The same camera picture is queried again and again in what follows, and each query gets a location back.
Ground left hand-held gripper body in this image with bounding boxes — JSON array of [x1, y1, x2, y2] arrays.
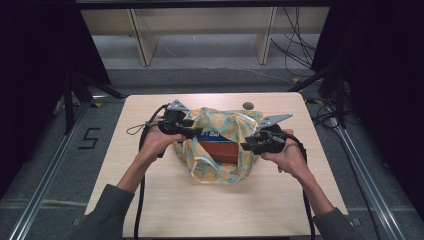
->
[[156, 99, 191, 136]]

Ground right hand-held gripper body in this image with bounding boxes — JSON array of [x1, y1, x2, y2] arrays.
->
[[256, 113, 294, 156]]

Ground teal bag with orange print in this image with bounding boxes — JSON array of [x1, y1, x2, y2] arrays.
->
[[171, 106, 266, 185]]

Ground red and blue box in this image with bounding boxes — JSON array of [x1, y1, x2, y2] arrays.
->
[[195, 131, 241, 165]]

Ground person's left hand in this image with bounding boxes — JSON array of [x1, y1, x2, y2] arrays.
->
[[138, 116, 187, 164]]

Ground person's right hand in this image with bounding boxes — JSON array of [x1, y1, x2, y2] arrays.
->
[[260, 129, 309, 181]]

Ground black metal stand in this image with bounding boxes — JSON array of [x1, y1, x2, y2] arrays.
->
[[288, 63, 348, 129], [63, 71, 124, 134]]

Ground dark curtain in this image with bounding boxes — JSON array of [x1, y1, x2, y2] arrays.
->
[[311, 0, 424, 209], [0, 0, 113, 201]]

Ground thin grey cord loop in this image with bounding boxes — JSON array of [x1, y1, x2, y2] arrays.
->
[[125, 122, 158, 136]]

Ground black floor cables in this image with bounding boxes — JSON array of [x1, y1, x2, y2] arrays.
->
[[304, 96, 356, 129]]

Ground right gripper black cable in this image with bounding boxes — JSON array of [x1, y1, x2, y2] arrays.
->
[[284, 132, 317, 240]]

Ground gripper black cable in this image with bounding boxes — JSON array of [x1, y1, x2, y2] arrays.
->
[[284, 132, 317, 240], [133, 103, 171, 240]]

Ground hanging black cables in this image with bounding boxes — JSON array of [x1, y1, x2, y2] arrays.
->
[[270, 6, 318, 78]]

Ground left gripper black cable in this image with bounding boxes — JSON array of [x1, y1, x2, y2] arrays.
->
[[133, 103, 171, 240]]

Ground aluminium floor rail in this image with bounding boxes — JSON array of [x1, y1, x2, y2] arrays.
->
[[333, 124, 406, 240], [8, 99, 91, 240]]

